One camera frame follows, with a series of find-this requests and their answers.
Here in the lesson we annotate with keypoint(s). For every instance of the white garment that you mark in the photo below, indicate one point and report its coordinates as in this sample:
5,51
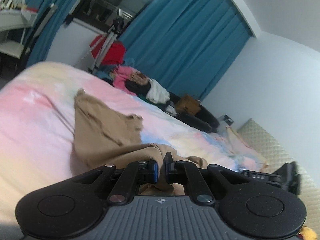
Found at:
157,94

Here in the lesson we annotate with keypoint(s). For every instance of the black and white chair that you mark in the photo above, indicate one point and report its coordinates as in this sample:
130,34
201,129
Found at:
19,52

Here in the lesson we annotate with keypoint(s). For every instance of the brown paper bag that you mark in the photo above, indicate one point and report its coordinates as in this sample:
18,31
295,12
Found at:
188,105

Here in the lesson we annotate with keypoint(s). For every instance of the silver tripod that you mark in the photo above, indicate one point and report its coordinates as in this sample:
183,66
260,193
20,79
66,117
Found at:
112,34

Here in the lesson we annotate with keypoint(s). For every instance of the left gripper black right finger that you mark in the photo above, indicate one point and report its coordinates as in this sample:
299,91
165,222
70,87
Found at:
173,172

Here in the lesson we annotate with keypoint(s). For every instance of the pastel pillow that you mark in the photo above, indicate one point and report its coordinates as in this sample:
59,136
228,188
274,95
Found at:
240,147

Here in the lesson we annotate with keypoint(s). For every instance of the white desk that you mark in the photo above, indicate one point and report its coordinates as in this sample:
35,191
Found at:
16,16

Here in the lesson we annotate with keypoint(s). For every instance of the black garment in pile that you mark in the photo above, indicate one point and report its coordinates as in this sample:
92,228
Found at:
137,88

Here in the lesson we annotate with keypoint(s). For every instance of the pink garment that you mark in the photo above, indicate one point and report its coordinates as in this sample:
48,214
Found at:
121,74

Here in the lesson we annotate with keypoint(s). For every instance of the red garment on tripod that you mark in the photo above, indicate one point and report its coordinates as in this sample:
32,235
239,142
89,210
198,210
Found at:
113,56

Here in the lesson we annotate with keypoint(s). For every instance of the black sofa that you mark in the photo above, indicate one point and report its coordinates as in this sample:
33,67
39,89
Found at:
203,121

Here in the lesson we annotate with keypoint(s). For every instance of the dark window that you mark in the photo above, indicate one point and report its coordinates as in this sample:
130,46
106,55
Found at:
100,14

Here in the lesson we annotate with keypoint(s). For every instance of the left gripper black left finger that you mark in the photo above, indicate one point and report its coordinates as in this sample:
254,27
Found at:
148,171

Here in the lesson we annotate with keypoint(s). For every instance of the cream quilted headboard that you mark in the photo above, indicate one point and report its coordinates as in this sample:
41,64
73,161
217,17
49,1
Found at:
264,143

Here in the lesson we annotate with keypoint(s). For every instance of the tan garment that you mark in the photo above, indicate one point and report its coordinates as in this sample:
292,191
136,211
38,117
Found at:
104,136

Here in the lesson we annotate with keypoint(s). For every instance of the blue curtain beside sofa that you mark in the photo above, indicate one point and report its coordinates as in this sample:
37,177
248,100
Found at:
186,45

